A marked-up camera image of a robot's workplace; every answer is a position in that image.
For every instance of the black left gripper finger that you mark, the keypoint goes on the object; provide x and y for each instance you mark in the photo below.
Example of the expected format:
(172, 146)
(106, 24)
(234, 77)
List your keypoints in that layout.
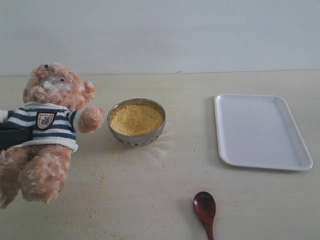
(11, 136)

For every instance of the brown teddy bear striped sweater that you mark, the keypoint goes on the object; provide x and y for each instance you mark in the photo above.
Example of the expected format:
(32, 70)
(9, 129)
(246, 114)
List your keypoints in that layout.
(56, 107)

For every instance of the dark red wooden spoon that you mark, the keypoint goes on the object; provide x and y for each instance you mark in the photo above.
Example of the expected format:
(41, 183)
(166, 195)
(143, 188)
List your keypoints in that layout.
(204, 207)

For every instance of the steel bowl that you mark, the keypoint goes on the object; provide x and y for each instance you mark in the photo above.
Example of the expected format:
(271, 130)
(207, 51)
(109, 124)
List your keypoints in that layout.
(142, 140)

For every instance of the yellow millet grains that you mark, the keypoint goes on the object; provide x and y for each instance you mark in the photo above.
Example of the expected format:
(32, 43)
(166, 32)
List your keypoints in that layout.
(136, 120)

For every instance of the white plastic tray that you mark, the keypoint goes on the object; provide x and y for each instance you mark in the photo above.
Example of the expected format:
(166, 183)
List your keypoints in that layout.
(259, 131)

